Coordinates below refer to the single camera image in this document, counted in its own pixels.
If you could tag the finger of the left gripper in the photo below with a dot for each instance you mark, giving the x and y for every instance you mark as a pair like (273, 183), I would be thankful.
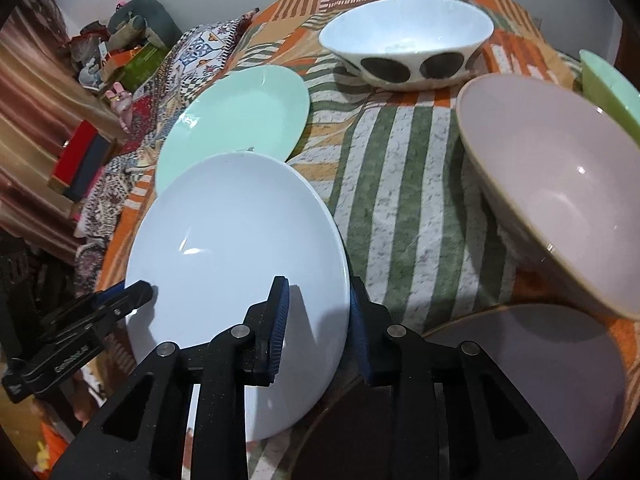
(127, 297)

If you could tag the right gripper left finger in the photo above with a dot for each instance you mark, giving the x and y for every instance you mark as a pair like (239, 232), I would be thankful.
(178, 397)

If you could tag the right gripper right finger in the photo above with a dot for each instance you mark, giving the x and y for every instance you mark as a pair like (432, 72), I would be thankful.
(455, 414)

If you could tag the white plate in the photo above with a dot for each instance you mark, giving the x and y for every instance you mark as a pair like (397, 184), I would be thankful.
(212, 243)

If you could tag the mint green plate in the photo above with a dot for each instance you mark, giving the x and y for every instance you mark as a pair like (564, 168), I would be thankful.
(262, 109)

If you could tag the pink bowl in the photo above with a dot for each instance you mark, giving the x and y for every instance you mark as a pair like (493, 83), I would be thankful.
(562, 179)

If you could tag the green bowl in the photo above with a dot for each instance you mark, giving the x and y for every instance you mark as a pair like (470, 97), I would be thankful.
(611, 91)

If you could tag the white bowl black spots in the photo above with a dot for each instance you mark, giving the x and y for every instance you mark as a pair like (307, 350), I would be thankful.
(409, 45)

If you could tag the pink plate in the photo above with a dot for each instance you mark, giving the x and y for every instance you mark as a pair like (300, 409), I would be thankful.
(565, 364)

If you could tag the red box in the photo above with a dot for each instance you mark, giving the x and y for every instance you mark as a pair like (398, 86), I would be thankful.
(83, 155)

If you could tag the striped patchwork blanket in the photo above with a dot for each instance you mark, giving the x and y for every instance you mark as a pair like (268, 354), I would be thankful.
(391, 168)

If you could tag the pink bunny toy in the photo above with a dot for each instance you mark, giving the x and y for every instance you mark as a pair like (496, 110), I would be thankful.
(121, 104)

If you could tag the striped brown curtain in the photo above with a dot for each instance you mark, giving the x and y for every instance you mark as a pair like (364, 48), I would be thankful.
(41, 106)

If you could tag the green box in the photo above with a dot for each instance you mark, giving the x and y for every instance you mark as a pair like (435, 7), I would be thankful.
(141, 67)

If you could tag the patterned quilt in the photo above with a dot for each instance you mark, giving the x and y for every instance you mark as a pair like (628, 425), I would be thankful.
(197, 59)

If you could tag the grey plush toy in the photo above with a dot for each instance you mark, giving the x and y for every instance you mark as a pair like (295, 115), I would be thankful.
(142, 19)

